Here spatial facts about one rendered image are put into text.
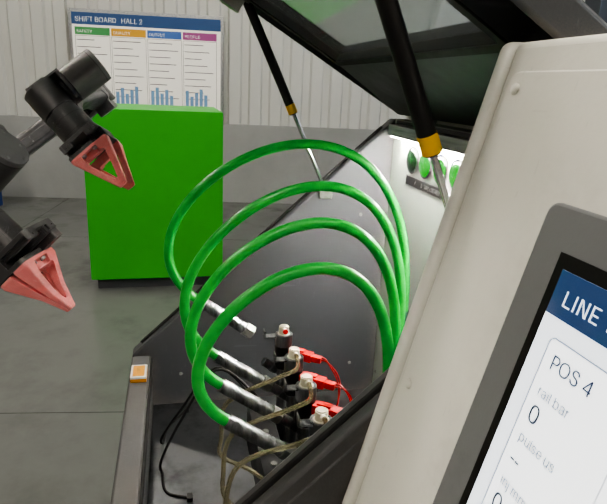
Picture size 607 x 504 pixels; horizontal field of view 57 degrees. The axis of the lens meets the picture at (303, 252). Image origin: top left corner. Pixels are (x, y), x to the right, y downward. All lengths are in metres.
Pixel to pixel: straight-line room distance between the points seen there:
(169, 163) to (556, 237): 3.82
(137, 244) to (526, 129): 3.91
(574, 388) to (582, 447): 0.03
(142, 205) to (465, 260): 3.79
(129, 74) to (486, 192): 6.99
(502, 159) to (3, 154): 0.51
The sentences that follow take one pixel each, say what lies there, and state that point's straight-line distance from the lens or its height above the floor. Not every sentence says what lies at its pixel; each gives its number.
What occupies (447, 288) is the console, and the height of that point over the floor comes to 1.35.
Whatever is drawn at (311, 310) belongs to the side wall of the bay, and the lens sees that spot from 1.24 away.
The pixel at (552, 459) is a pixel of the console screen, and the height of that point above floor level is 1.32.
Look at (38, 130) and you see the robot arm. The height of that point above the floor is 1.38.
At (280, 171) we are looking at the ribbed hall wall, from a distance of 7.34.
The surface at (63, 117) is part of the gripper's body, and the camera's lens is 0.96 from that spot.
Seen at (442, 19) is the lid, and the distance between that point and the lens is 0.67.
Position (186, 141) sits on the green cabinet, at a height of 1.09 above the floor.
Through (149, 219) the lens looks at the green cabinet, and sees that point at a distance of 4.19.
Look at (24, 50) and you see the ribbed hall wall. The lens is 7.76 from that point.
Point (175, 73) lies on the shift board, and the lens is 7.27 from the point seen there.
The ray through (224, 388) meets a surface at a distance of 0.73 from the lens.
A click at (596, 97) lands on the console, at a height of 1.51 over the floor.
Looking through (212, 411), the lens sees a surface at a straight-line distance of 0.65.
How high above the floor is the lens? 1.51
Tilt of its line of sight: 17 degrees down
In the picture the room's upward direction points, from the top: 3 degrees clockwise
